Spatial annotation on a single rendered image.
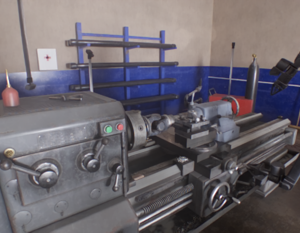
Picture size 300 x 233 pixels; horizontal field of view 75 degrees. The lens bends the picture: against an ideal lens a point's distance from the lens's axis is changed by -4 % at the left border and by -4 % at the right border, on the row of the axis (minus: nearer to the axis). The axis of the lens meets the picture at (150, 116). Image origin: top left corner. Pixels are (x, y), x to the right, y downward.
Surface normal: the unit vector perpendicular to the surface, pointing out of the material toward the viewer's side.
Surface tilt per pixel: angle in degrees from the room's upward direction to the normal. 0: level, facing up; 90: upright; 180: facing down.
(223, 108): 82
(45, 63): 90
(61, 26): 90
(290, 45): 90
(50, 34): 90
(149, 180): 36
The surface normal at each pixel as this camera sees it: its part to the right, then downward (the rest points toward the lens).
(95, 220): 0.31, -0.70
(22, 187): 0.58, 0.22
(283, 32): -0.81, 0.16
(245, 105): -0.56, 0.22
